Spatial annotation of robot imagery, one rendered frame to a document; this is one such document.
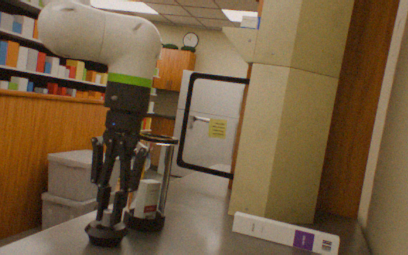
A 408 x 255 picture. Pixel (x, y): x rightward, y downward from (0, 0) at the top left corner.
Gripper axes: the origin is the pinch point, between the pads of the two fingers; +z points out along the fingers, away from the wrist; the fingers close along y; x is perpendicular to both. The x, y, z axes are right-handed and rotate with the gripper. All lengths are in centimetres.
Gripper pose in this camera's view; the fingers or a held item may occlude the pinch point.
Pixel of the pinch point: (110, 205)
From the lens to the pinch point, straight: 86.4
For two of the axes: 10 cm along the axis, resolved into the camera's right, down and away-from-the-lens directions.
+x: -3.4, 0.0, -9.4
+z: -1.6, 9.9, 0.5
